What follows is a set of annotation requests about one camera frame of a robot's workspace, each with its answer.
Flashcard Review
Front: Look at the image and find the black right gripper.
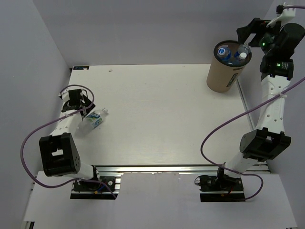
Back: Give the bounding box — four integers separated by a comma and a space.
236, 18, 286, 56

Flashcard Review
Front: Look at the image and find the Pepsi-label bottle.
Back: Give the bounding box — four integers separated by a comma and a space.
234, 44, 251, 64

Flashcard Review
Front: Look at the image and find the green-label bottle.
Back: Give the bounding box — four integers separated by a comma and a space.
75, 108, 109, 136

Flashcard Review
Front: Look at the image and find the white-cap water bottle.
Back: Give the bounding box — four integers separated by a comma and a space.
239, 52, 247, 60

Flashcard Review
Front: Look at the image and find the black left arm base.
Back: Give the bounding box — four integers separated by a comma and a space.
70, 173, 121, 200

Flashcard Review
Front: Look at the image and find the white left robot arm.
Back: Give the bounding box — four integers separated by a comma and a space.
39, 89, 101, 190

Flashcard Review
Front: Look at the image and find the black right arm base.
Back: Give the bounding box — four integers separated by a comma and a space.
194, 168, 245, 203

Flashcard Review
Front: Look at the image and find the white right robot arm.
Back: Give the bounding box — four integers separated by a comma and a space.
215, 18, 305, 190

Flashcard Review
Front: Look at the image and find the small blue table label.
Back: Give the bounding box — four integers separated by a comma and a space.
73, 66, 89, 71

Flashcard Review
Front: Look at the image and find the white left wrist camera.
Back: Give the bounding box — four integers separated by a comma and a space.
58, 89, 70, 102

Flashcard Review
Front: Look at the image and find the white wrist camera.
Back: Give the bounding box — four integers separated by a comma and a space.
267, 2, 296, 28
58, 89, 70, 102

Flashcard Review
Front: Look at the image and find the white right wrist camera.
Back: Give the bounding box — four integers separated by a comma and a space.
267, 2, 296, 28

